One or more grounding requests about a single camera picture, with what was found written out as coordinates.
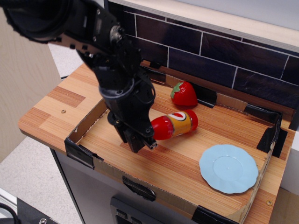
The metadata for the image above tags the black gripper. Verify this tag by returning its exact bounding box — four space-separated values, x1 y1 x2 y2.
99 67 157 153

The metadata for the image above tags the red hot sauce bottle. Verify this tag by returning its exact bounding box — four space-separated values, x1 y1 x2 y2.
151 110 198 140

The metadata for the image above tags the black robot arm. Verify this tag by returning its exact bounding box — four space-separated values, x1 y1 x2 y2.
0 0 157 152

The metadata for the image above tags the cardboard fence with black tape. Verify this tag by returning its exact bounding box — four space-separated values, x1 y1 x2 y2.
67 65 295 224

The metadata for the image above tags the red toy strawberry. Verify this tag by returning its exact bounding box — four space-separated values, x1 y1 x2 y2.
171 81 198 106

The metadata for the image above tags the grey cabinet base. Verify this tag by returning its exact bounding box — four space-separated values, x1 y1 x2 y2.
51 150 193 224

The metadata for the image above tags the light blue plate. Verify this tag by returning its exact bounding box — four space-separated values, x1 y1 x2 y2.
199 144 259 194

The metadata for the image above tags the light wooden board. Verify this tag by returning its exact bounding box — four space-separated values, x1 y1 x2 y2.
0 12 60 161

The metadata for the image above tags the dark tiled backsplash panel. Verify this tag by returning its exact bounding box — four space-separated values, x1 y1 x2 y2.
105 0 299 129

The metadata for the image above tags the black braided cable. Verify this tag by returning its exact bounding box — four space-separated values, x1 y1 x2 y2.
0 202 21 224

